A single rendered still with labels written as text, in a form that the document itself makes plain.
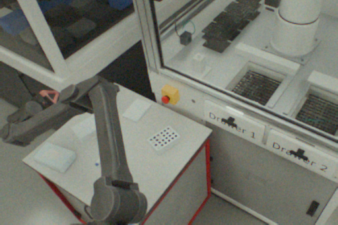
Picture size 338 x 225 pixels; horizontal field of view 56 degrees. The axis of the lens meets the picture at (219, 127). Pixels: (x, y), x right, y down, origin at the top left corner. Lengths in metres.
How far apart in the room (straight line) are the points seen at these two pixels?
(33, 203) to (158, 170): 1.23
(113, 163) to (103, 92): 0.23
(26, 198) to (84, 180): 1.08
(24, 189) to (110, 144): 1.75
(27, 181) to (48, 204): 0.27
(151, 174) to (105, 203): 0.66
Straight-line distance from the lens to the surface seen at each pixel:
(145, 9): 1.31
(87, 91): 0.96
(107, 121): 0.86
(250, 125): 1.31
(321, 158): 1.28
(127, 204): 0.74
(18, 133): 1.24
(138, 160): 1.43
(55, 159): 1.49
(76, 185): 1.44
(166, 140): 1.41
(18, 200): 2.50
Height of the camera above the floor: 1.92
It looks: 51 degrees down
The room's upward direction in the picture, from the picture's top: 1 degrees clockwise
